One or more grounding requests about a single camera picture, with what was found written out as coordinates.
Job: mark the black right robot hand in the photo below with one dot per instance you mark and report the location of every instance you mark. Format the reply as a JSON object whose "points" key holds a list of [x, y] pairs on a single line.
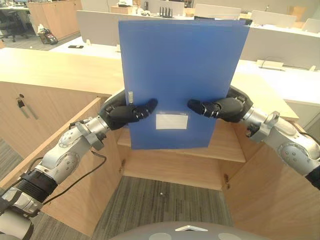
{"points": [[225, 107]]}

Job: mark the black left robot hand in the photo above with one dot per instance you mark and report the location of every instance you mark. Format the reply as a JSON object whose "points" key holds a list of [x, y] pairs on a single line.
{"points": [[125, 112]]}

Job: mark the blue plastic folder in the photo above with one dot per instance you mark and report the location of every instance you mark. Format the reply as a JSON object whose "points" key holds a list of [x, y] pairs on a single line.
{"points": [[180, 62]]}

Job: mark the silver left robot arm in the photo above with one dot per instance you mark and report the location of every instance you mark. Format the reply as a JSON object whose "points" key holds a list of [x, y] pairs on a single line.
{"points": [[50, 170]]}

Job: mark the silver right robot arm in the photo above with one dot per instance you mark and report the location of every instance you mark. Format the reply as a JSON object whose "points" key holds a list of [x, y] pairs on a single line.
{"points": [[285, 142]]}

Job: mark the wooden cabinet shelf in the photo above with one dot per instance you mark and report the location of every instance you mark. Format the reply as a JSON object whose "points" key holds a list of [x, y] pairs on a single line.
{"points": [[225, 147]]}

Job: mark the white folder label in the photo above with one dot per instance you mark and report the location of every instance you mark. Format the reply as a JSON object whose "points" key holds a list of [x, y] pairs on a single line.
{"points": [[171, 121]]}

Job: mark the light wooden office cabinet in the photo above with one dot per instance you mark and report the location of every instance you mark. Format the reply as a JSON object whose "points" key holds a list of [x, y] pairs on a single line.
{"points": [[62, 75]]}

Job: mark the black cabinet key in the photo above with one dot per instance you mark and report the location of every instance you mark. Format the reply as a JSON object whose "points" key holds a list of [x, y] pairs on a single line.
{"points": [[20, 100]]}

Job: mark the tall wooden storage cabinet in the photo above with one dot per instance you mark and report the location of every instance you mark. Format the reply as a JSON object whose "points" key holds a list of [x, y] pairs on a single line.
{"points": [[56, 16]]}

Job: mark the black office chair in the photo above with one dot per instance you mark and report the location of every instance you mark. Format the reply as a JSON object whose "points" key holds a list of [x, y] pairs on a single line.
{"points": [[11, 21]]}

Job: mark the black phone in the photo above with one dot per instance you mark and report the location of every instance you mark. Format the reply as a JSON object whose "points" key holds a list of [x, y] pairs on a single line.
{"points": [[75, 46]]}

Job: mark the white desk partition panel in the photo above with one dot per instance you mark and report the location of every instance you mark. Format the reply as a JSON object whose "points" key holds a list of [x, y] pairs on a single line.
{"points": [[98, 27], [272, 18], [217, 10]]}

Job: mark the black antenna router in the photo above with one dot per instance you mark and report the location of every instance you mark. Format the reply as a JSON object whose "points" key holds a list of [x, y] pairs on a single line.
{"points": [[166, 12]]}

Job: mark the dark cluttered bag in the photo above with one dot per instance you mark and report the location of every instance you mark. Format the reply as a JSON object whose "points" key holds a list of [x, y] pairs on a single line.
{"points": [[46, 33]]}

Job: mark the grey robot torso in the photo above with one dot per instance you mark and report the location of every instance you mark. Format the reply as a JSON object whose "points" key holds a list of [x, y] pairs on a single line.
{"points": [[175, 230]]}

